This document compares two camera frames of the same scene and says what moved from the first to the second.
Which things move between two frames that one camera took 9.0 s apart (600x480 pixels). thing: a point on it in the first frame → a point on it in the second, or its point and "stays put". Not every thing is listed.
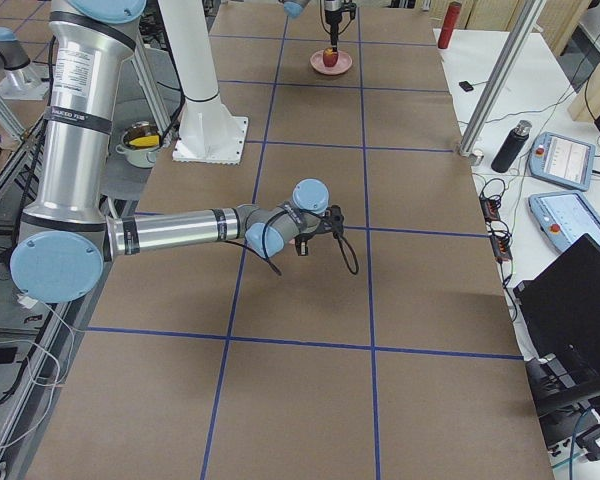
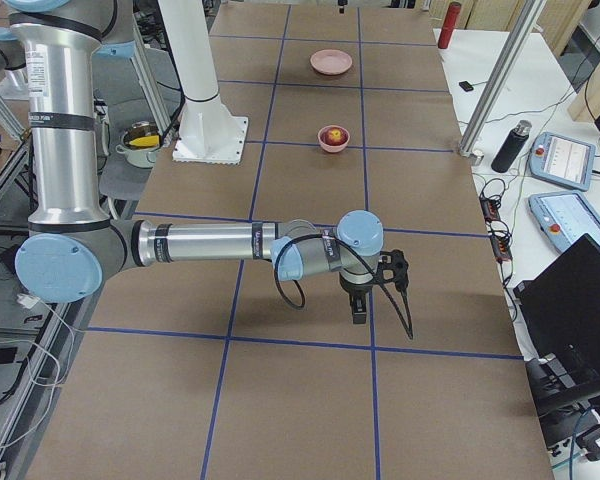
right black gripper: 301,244 → 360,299
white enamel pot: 140,143 stays put
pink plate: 343,63 stays put
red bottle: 450,22 stays put
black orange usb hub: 490,210 stays put
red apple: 330,57 → 334,136
